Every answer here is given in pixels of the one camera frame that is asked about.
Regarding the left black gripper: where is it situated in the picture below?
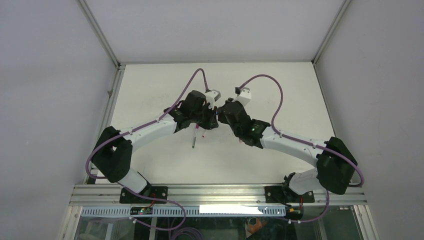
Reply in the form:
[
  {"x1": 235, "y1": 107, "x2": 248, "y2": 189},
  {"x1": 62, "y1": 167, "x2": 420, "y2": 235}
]
[{"x1": 189, "y1": 100, "x2": 217, "y2": 129}]

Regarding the grey pen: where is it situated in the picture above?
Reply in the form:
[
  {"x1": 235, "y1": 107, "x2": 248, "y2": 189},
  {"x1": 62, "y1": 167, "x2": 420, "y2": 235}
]
[{"x1": 192, "y1": 124, "x2": 199, "y2": 149}]

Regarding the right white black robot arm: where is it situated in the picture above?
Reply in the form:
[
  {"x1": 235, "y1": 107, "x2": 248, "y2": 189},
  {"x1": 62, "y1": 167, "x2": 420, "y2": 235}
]
[{"x1": 217, "y1": 100, "x2": 358, "y2": 203}]

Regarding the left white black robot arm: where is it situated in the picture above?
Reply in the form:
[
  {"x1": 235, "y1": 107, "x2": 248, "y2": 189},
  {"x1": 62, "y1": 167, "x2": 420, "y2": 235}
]
[{"x1": 89, "y1": 90, "x2": 221, "y2": 203}]

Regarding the orange object below table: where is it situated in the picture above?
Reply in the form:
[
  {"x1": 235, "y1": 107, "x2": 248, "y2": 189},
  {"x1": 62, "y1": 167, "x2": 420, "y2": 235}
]
[{"x1": 246, "y1": 217, "x2": 267, "y2": 234}]

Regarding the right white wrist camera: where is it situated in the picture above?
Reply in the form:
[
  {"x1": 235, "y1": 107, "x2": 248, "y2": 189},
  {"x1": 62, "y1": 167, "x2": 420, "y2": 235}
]
[{"x1": 233, "y1": 87, "x2": 252, "y2": 107}]

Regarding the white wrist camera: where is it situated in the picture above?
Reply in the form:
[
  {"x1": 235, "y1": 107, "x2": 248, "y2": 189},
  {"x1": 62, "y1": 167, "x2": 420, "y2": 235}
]
[
  {"x1": 233, "y1": 87, "x2": 252, "y2": 107},
  {"x1": 204, "y1": 89, "x2": 221, "y2": 110}
]

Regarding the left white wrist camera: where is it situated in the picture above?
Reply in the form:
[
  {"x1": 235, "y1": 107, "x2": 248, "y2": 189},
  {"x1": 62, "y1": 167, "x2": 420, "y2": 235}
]
[{"x1": 204, "y1": 89, "x2": 221, "y2": 110}]

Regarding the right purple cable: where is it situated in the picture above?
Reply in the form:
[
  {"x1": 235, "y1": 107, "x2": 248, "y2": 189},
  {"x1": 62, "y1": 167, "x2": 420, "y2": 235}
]
[{"x1": 234, "y1": 74, "x2": 365, "y2": 223}]

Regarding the purple cable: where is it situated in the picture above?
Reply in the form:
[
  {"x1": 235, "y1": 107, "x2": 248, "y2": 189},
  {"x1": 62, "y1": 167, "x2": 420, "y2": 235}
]
[
  {"x1": 85, "y1": 68, "x2": 209, "y2": 240},
  {"x1": 234, "y1": 74, "x2": 365, "y2": 223}
]

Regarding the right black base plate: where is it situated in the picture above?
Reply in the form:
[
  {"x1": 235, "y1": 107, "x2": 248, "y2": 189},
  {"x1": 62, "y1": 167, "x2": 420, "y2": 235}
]
[{"x1": 264, "y1": 185, "x2": 315, "y2": 205}]

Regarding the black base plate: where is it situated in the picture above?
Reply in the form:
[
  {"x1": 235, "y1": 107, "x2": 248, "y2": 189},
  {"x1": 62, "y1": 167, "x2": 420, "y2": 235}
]
[
  {"x1": 119, "y1": 185, "x2": 169, "y2": 204},
  {"x1": 264, "y1": 185, "x2": 315, "y2": 205}
]

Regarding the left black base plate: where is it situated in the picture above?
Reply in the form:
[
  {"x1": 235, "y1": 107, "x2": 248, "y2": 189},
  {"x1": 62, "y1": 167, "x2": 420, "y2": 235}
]
[{"x1": 119, "y1": 185, "x2": 169, "y2": 204}]

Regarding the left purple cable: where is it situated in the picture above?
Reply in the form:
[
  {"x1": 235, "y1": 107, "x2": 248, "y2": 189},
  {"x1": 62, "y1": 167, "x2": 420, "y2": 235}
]
[{"x1": 85, "y1": 68, "x2": 209, "y2": 240}]

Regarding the aluminium front rail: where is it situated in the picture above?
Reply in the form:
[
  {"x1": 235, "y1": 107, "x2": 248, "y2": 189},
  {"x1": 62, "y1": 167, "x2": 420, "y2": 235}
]
[{"x1": 69, "y1": 183, "x2": 368, "y2": 207}]

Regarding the white slotted cable duct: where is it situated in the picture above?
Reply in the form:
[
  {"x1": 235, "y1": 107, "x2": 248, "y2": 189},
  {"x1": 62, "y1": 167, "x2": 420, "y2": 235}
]
[{"x1": 81, "y1": 204, "x2": 286, "y2": 218}]

